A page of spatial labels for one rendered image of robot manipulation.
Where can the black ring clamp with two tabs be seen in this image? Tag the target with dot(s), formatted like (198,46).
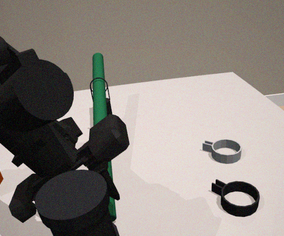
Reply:
(222,189)

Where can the green pipe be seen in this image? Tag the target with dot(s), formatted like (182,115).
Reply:
(100,109)

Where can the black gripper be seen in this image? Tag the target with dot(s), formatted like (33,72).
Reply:
(48,153)

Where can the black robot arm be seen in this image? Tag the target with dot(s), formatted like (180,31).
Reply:
(33,93)

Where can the grey metal clamp band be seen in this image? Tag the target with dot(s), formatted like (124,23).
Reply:
(210,146)

